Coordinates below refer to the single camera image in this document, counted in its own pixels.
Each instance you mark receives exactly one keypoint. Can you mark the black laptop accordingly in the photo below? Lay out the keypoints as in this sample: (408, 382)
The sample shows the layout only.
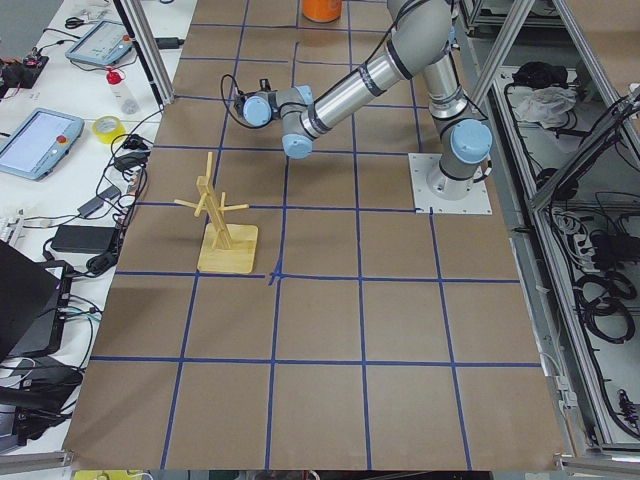
(33, 295)

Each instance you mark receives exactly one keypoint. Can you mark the orange cup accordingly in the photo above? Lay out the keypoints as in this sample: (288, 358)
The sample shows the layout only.
(322, 11)

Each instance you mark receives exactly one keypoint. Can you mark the black electronics board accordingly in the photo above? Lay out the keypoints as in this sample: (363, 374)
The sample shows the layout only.
(22, 73)

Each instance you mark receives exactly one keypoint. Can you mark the upper teach pendant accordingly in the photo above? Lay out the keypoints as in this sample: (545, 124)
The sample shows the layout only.
(105, 44)

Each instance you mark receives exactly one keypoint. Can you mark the aluminium frame post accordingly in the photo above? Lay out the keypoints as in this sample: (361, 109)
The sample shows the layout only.
(137, 26)

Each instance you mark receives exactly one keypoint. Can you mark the black power adapter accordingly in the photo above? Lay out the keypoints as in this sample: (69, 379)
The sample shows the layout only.
(83, 239)

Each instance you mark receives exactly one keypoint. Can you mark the black scissors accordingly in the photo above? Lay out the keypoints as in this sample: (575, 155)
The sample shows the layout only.
(74, 22)

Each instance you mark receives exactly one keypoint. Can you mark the brown paper table cover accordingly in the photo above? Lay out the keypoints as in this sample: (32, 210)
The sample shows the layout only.
(367, 336)

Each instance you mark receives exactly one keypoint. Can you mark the red cap squeeze bottle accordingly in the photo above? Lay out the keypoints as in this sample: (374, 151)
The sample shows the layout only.
(124, 97)

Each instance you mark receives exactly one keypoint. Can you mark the black cloth bundle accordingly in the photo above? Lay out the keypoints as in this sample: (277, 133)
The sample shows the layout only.
(539, 75)

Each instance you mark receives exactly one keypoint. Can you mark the yellow tape roll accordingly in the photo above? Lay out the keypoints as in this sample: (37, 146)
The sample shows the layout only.
(109, 129)

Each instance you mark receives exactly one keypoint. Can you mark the lower teach pendant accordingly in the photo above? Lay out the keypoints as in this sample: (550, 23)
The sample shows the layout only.
(37, 146)

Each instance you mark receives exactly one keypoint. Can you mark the teach pendant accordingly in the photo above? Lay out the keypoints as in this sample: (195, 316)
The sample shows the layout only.
(37, 146)
(105, 44)

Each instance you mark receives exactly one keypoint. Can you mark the wooden mug tree stand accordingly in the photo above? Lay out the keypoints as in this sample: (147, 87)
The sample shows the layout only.
(226, 247)

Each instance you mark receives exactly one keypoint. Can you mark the white crumpled cloth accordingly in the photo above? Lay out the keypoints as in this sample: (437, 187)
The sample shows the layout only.
(548, 106)

